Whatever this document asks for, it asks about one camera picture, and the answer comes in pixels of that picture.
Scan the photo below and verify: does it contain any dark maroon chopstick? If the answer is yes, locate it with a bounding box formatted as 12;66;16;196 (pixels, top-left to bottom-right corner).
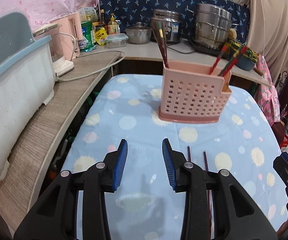
187;146;192;162

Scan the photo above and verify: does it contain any red chopstick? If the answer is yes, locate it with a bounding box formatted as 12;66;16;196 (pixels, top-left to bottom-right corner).
220;45;248;77
209;43;229;75

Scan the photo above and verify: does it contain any brown chopstick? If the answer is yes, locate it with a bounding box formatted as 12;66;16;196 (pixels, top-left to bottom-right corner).
157;21;169;68

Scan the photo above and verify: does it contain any blue patterned tablecloth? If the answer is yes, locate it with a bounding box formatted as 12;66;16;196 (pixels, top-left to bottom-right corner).
63;74;288;239

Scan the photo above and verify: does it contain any pink perforated utensil holder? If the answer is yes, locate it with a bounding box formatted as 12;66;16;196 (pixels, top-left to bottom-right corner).
158;60;232;124

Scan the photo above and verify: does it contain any pink floral cloth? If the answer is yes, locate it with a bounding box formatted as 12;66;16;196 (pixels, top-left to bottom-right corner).
255;54;280;126

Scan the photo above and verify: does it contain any wooden counter shelf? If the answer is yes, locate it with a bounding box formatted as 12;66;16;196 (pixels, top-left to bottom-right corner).
0;39;271;231

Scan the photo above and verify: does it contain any blue bowl with items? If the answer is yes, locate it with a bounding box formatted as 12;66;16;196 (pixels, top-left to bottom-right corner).
229;40;258;71

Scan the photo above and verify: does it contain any green white milk can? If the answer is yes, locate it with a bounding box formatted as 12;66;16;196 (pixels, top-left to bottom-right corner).
78;21;94;52

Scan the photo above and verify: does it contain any clear food container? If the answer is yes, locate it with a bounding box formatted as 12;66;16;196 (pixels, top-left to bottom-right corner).
105;33;128;49

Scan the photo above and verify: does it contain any small steel lidded pot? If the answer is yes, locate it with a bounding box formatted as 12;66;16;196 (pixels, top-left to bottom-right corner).
126;22;152;44

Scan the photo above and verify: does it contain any white blue dish rack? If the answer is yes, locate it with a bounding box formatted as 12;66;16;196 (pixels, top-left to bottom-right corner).
0;12;55;180

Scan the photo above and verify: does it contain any yellow oil bottle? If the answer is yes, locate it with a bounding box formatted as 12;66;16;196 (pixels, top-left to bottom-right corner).
108;13;119;35

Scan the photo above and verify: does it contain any pink kettle appliance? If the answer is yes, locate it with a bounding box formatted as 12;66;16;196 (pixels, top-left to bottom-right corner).
33;12;83;77

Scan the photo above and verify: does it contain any steel rice cooker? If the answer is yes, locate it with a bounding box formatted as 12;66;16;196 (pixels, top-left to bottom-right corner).
151;9;182;44

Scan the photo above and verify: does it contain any large steel steamer pot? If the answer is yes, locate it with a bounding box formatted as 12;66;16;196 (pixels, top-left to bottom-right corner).
185;3;234;50

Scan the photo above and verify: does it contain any beige hanging curtain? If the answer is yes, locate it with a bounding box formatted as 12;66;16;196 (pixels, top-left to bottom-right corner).
231;0;288;82

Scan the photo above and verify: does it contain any navy patterned cloth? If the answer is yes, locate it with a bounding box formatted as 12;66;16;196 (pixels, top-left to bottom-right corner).
100;0;250;43

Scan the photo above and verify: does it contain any white power cable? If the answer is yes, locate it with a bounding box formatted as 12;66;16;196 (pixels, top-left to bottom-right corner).
55;31;126;83

